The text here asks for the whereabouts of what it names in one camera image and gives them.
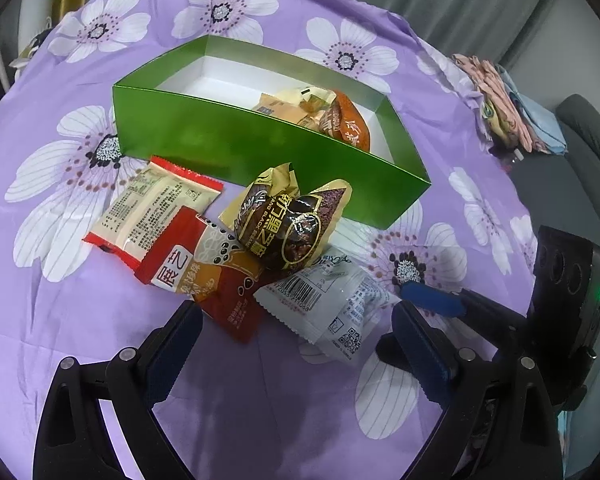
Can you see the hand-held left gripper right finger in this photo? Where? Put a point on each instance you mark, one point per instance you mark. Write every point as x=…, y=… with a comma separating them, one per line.
x=425, y=355

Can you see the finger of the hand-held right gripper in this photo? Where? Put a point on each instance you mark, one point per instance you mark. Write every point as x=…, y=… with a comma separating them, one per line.
x=430, y=299
x=387, y=350

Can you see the green cardboard box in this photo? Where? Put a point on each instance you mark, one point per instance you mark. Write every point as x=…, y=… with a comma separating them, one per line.
x=205, y=145

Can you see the purple floral tablecloth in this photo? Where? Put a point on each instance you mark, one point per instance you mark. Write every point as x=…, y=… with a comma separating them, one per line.
x=55, y=285

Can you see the white clear snack packet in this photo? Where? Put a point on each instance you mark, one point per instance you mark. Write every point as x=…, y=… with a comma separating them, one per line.
x=325, y=305

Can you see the dark brown gold snack packet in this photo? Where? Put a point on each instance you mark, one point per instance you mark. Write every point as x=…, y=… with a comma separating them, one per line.
x=290, y=225

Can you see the yellow orange snack packet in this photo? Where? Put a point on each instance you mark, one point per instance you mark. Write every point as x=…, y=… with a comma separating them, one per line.
x=275, y=109

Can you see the red-edged white snack packet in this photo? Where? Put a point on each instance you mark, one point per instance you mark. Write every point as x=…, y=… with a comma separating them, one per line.
x=145, y=210

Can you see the dark cloth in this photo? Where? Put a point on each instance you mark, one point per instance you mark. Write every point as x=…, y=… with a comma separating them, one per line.
x=505, y=157

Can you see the red snack packet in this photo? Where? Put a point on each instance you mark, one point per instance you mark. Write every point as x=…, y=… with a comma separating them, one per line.
x=180, y=245

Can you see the grey sofa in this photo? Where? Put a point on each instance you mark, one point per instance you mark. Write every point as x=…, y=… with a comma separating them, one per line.
x=580, y=125

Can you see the folded light blue cloth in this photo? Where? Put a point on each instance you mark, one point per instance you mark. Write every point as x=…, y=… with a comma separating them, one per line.
x=540, y=120

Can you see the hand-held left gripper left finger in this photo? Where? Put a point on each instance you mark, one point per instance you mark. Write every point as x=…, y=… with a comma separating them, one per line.
x=170, y=355

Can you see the folded pink patterned cloth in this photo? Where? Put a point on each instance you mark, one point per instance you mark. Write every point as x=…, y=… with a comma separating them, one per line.
x=495, y=90

